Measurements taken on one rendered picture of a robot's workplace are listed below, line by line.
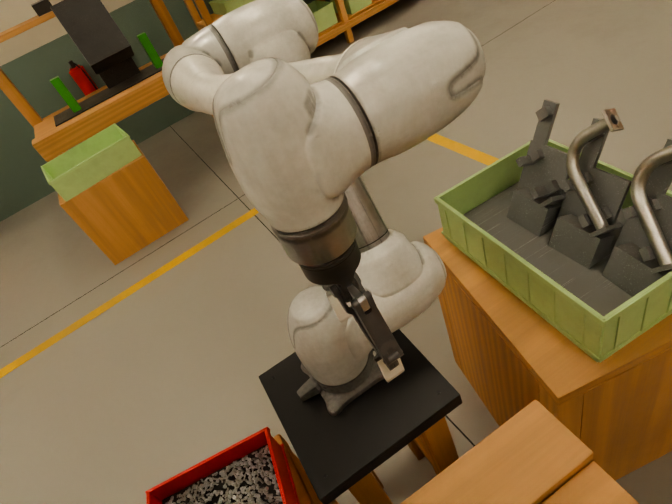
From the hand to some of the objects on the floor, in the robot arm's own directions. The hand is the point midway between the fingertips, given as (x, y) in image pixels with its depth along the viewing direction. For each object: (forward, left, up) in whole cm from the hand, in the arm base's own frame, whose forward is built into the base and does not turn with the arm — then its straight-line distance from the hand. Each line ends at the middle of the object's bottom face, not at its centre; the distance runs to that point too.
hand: (367, 339), depth 68 cm
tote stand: (-24, +65, -131) cm, 149 cm away
